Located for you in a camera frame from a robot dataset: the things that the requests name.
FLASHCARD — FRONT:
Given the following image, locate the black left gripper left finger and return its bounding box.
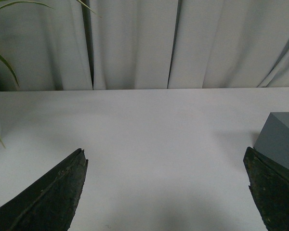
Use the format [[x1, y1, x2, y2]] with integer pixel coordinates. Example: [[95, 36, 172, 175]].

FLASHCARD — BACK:
[[0, 149, 88, 231]]

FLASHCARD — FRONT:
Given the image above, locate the green leafy plant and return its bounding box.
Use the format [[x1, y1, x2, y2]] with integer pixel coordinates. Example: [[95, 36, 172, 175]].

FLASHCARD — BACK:
[[0, 0, 101, 149]]

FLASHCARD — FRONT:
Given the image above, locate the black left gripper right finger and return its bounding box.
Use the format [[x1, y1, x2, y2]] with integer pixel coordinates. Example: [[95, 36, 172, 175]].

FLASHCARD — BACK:
[[243, 147, 289, 231]]

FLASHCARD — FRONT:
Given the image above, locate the white pleated curtain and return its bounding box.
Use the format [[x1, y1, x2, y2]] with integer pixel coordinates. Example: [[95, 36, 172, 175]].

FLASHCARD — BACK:
[[0, 0, 289, 91]]

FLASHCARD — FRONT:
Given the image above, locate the gray square base block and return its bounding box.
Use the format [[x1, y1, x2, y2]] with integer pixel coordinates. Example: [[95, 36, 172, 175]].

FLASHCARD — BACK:
[[254, 112, 289, 169]]

